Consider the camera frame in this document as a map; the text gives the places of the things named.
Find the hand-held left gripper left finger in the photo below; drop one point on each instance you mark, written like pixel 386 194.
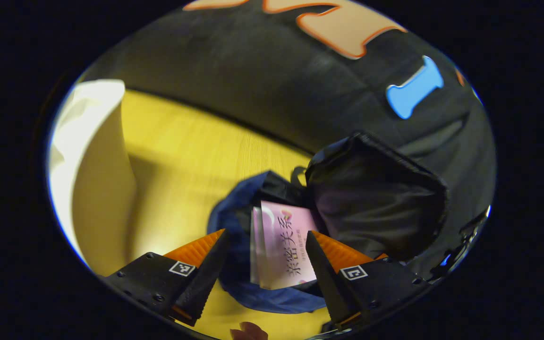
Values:
pixel 208 278

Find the white plastic bookshelf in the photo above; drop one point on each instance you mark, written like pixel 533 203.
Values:
pixel 97 189

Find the black backdrop cloth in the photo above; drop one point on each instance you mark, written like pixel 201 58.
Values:
pixel 253 71

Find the blue schoolbag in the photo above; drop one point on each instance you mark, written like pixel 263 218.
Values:
pixel 376 203

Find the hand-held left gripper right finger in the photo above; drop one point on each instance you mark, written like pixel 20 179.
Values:
pixel 324 278

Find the pink cover book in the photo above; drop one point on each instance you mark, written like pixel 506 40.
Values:
pixel 281 245

